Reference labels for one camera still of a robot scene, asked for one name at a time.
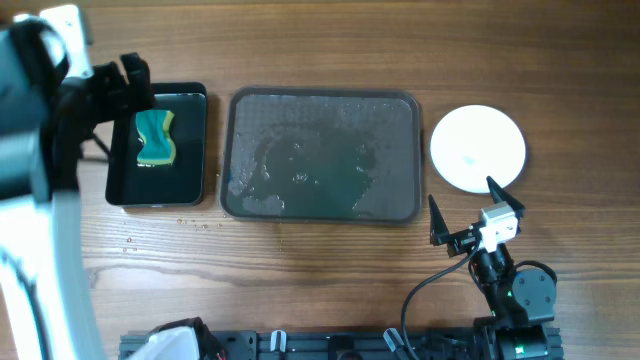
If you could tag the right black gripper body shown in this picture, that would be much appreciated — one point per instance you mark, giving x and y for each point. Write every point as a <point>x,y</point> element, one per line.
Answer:
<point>462,240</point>

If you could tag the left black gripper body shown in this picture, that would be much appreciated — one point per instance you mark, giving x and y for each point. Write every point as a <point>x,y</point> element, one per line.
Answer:
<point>105,95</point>

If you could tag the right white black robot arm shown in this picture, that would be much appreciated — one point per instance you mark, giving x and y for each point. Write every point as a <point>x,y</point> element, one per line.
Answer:
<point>520,296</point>

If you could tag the white plate back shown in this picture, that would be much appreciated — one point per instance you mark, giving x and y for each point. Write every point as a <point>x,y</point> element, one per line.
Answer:
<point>475,142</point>

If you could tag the green yellow sponge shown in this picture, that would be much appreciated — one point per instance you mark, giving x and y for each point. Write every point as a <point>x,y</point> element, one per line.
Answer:
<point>153,128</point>

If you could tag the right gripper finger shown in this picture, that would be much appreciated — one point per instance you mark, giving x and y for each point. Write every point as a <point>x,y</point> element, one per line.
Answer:
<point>499,195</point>
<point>438,228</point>

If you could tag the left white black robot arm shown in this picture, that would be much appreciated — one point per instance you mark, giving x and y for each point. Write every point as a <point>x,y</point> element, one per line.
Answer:
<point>52,99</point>

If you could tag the large dark brown tray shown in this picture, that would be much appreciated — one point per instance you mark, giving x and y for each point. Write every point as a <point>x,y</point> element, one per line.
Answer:
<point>322,155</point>

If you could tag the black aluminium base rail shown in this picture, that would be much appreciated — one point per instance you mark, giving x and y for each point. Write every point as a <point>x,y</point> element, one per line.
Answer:
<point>444,343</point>

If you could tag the small black water tray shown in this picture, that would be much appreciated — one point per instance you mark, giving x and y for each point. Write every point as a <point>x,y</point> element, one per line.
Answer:
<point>130,184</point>

